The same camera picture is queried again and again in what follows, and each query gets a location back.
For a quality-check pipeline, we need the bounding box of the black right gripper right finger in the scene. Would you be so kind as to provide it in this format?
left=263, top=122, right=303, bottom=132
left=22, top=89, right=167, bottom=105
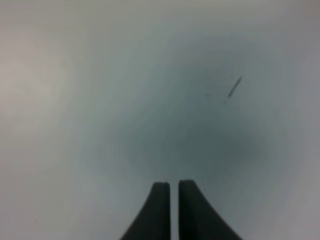
left=178, top=180, right=242, bottom=240

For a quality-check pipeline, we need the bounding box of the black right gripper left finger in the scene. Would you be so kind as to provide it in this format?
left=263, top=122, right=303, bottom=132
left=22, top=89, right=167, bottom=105
left=121, top=182, right=171, bottom=240

